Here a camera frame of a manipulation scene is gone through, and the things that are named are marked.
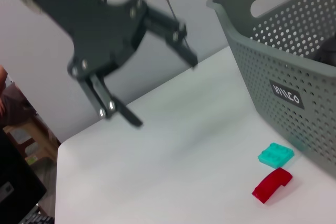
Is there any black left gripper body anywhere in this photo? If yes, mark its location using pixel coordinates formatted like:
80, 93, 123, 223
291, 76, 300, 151
32, 0, 148, 81

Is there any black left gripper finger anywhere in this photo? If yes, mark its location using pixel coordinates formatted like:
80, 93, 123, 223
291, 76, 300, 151
142, 6, 199, 69
80, 72, 144, 130

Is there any dark red toy brick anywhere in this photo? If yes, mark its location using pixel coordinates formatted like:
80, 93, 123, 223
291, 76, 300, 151
251, 167, 293, 205

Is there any grey perforated storage bin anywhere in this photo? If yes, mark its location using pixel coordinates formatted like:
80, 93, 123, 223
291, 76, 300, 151
206, 0, 336, 180

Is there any wooden shelf unit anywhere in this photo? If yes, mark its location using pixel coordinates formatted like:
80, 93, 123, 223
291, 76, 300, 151
2, 115, 62, 167

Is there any black keyboard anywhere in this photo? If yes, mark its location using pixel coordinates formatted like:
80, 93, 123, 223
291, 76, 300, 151
18, 212, 55, 224

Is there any teal toy brick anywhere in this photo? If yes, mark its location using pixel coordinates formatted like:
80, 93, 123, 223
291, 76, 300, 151
257, 142, 296, 169

